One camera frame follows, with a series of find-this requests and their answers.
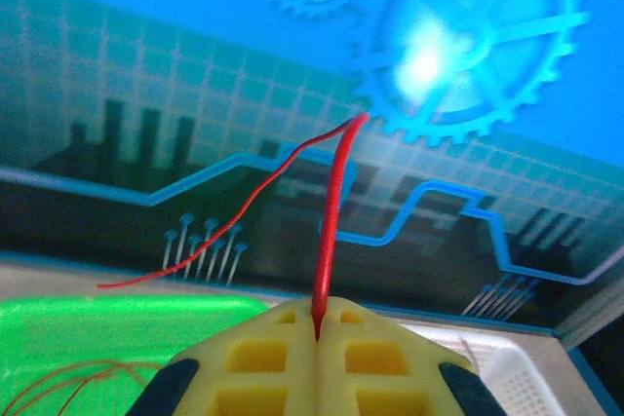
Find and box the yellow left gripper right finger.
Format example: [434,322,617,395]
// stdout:
[316,297,508,416]

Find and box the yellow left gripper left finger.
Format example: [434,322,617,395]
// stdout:
[126,297,319,416]

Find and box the red cable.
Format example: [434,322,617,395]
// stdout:
[96,111,371,344]
[58,365,147,416]

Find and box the white plastic basket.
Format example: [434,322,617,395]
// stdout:
[399,321,569,416]

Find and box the green plastic basket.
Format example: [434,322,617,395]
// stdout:
[0,294,272,416]

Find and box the thin red wire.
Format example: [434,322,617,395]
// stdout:
[0,359,167,416]

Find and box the aluminium frame post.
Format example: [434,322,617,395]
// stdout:
[555,243,624,352]

